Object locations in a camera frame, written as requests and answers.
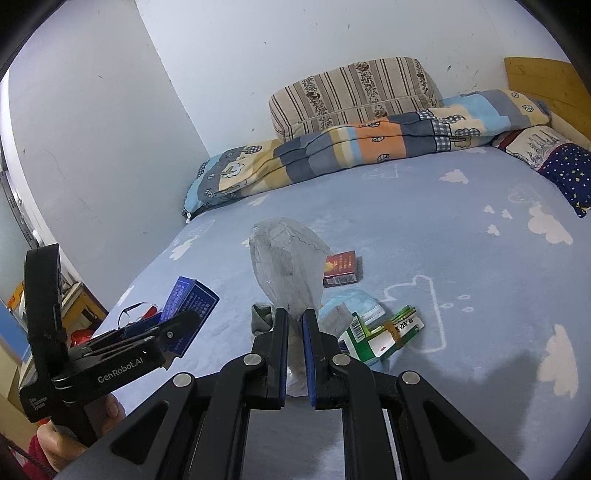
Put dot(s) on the person's left forearm red sleeve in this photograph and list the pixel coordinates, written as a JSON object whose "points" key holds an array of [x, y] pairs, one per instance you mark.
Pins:
{"points": [[37, 466]]}

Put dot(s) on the striped floral pillow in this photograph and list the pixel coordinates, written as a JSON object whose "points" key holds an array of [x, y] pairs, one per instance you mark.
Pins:
{"points": [[351, 92]]}

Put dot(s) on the metal window frame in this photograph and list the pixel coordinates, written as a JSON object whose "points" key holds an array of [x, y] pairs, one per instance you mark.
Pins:
{"points": [[11, 198]]}

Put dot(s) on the small grey cloth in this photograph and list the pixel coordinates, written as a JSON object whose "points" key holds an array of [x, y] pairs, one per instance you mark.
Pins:
{"points": [[262, 318]]}

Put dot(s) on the navy star print pillow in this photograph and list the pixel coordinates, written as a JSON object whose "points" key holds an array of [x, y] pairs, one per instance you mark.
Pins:
{"points": [[563, 170]]}

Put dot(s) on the thin frame eyeglasses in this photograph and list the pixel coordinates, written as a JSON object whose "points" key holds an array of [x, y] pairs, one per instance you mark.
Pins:
{"points": [[125, 309]]}

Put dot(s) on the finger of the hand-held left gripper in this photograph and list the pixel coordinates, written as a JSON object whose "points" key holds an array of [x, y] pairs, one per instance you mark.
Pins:
{"points": [[180, 325], [138, 328]]}

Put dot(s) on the person's left hand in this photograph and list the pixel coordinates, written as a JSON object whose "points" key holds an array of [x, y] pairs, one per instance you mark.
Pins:
{"points": [[55, 447]]}

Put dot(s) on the blue board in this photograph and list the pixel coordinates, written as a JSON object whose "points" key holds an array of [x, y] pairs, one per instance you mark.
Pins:
{"points": [[9, 332]]}

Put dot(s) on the green white banded box bundle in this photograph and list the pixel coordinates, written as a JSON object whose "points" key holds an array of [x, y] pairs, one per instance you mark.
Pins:
{"points": [[374, 341]]}

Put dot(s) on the blue cardboard box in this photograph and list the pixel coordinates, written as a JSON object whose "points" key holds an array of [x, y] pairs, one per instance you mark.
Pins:
{"points": [[189, 295]]}

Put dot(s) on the blue cloud print bed sheet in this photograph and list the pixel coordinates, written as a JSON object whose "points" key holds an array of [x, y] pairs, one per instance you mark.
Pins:
{"points": [[461, 277]]}

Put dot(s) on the patchwork print quilt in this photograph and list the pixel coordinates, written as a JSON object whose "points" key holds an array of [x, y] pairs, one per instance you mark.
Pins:
{"points": [[323, 147]]}

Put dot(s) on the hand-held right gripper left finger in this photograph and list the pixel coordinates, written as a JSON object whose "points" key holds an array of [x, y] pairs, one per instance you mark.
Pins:
{"points": [[279, 350]]}

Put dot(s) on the cream cushion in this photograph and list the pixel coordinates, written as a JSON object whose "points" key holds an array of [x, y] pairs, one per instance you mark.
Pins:
{"points": [[570, 129]]}

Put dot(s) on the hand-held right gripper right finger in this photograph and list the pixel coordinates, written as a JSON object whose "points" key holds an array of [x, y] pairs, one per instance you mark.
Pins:
{"points": [[308, 355]]}

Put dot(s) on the clear plastic bag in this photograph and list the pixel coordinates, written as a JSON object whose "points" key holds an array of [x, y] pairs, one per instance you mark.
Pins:
{"points": [[286, 263]]}

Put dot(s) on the red cigarette box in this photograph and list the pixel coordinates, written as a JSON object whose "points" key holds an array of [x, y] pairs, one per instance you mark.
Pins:
{"points": [[340, 267]]}

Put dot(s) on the wooden headboard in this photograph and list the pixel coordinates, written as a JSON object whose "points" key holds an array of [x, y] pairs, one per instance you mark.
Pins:
{"points": [[545, 83]]}

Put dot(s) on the red bag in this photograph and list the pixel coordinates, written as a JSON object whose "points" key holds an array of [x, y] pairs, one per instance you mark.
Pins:
{"points": [[81, 338]]}

